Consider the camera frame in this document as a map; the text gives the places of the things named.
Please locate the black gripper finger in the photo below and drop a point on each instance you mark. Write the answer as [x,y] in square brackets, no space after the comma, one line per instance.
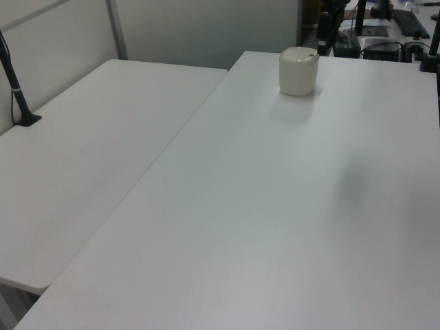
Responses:
[335,27]
[324,29]

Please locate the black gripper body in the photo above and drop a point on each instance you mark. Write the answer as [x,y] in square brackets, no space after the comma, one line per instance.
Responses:
[335,6]

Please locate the dark grey desk device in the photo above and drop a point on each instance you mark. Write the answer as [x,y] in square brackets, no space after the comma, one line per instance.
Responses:
[348,44]

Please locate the black monitor stand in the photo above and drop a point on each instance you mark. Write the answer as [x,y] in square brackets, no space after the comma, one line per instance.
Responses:
[373,20]

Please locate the black electronics box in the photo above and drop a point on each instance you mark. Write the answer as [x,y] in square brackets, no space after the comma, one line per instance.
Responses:
[381,49]

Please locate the black keyboard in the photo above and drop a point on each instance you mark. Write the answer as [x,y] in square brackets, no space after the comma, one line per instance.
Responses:
[410,24]

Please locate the white side table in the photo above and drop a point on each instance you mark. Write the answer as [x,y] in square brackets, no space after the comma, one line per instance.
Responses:
[86,154]

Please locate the black clamped camera pole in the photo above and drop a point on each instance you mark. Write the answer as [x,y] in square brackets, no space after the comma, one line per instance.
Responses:
[431,51]

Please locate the grey metal partition post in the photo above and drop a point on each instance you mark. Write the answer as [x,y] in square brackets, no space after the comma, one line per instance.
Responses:
[117,29]

